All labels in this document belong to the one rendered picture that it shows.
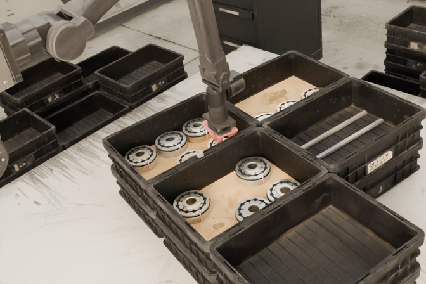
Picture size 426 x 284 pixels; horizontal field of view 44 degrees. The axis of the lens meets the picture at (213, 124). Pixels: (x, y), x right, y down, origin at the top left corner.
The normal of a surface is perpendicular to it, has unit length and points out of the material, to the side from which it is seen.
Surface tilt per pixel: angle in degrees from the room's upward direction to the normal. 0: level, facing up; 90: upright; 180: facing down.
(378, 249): 0
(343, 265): 0
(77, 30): 96
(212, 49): 94
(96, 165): 0
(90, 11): 89
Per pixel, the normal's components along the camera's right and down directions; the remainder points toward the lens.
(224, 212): -0.14, -0.82
